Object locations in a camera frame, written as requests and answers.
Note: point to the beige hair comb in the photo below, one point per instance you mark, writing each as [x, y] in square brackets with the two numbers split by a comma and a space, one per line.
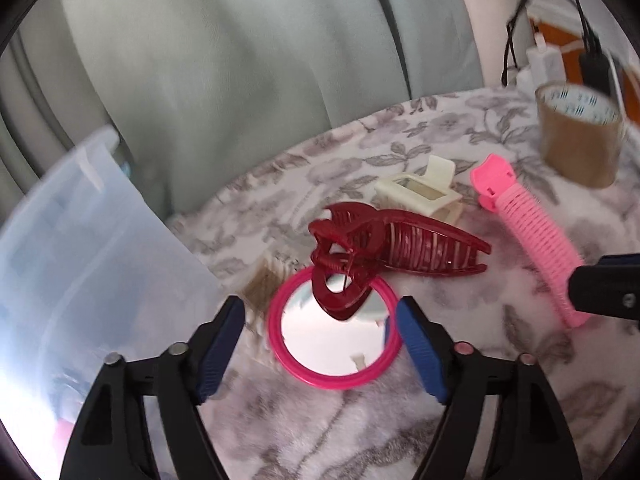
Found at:
[262, 290]

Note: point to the pink hair roller clip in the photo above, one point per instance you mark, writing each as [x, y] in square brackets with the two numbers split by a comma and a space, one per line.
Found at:
[530, 225]

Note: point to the black charger plug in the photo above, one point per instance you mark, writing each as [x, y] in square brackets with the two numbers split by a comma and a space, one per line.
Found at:
[596, 72]

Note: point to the white power strip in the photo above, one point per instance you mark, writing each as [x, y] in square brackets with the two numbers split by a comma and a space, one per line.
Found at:
[537, 72]

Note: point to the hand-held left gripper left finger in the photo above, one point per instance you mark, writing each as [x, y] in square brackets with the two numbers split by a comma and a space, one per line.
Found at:
[216, 355]

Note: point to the floral blanket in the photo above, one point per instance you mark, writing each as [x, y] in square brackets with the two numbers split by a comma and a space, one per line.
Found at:
[400, 220]

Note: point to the pink round mirror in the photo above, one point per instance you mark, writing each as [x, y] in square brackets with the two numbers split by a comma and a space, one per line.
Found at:
[330, 335]

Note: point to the brown packing tape roll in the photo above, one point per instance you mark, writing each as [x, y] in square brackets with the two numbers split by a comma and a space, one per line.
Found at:
[580, 135]

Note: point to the grey-green sofa cushion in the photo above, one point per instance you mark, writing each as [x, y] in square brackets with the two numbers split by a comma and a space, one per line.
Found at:
[225, 60]

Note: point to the clear plastic container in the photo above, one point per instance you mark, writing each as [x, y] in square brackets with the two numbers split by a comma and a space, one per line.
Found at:
[85, 280]

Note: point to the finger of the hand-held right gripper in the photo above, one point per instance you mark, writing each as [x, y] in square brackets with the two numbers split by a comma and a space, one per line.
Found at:
[605, 287]

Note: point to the dark red hair claw clip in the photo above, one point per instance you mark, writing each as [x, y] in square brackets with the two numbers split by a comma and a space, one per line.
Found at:
[385, 250]

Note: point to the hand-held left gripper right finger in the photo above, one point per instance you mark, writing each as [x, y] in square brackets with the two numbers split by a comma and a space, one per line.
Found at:
[419, 355]

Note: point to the white charger plug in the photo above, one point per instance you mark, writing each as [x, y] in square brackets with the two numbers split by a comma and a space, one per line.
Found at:
[545, 60]

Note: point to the cream square hair claw clip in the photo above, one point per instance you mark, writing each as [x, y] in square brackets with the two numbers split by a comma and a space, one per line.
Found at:
[425, 192]

